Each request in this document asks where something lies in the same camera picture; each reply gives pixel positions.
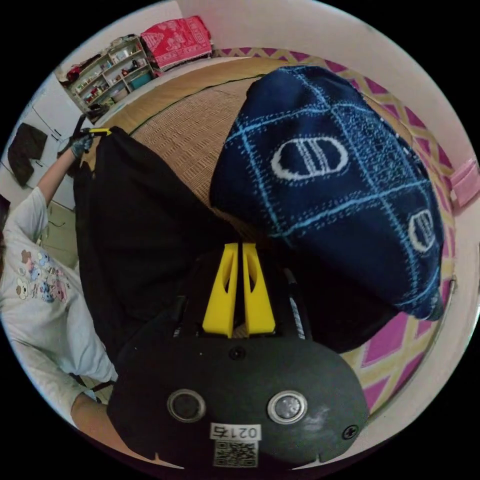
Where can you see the red patterned blanket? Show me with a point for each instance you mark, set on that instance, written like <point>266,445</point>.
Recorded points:
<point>176,41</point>

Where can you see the person's body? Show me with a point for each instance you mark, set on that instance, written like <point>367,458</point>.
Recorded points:
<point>41,300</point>

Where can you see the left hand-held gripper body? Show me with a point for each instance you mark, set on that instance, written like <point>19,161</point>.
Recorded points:
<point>83,132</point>

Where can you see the white cupboard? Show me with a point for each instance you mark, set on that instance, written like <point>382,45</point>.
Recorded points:
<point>56,123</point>

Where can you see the dark hanging garment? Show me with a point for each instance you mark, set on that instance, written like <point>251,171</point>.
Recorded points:
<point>27,153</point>

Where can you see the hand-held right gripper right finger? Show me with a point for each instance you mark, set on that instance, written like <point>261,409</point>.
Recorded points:
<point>258,307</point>

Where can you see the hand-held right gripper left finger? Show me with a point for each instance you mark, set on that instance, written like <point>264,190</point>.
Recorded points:
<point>219,300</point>

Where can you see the white shelf with items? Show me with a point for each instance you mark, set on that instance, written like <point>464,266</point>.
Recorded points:
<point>108,73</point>

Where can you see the person's right forearm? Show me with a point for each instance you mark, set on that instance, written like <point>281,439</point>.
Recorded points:
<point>108,431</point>

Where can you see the black pants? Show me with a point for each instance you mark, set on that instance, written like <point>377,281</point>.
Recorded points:
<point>142,232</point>

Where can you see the navy checked sweater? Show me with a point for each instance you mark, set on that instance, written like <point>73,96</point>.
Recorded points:
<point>330,195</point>

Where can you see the person's left forearm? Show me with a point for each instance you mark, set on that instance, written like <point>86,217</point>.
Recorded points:
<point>56,172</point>

